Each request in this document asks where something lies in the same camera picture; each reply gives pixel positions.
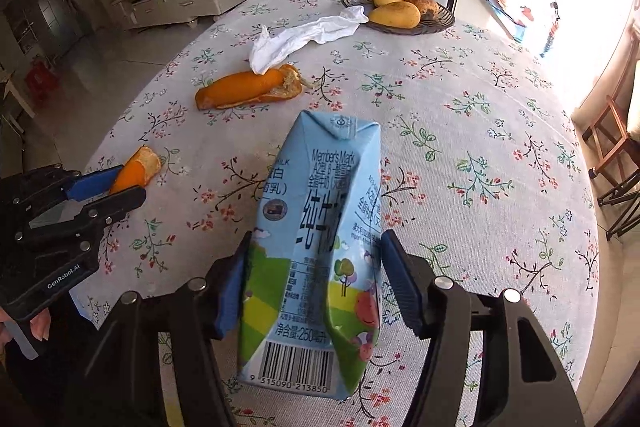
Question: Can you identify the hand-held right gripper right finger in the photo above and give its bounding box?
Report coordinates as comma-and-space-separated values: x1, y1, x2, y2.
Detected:
380, 229, 586, 427

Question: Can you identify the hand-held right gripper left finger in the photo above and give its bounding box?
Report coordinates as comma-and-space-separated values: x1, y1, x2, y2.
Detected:
60, 229, 253, 427

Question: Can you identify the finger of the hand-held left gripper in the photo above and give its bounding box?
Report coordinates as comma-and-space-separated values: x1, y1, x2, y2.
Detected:
12, 164, 125, 221
22, 186, 147, 251

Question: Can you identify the short orange peel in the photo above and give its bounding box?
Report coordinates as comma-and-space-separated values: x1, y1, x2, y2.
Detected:
108, 145, 163, 196

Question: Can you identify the light blue milk carton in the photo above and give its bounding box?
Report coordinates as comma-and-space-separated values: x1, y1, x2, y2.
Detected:
237, 109, 384, 401

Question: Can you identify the person's left hand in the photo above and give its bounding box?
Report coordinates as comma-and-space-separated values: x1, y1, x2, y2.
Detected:
30, 308, 54, 342

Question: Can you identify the red plastic stool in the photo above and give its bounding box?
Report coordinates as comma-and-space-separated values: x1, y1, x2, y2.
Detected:
24, 59, 59, 93

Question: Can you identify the long orange peel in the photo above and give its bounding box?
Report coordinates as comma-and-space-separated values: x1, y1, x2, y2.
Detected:
194, 63, 305, 110

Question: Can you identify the long white tissue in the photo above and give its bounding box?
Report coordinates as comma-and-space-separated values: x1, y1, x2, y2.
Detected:
248, 5, 370, 74

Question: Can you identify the wooden chair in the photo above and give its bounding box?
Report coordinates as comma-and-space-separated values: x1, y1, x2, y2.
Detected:
582, 94, 640, 188

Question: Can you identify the dark woven fruit basket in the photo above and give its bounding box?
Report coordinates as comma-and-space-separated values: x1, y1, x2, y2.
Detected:
340, 0, 456, 36

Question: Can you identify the brown spotted mango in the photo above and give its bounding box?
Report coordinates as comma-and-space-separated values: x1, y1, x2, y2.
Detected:
404, 0, 441, 20

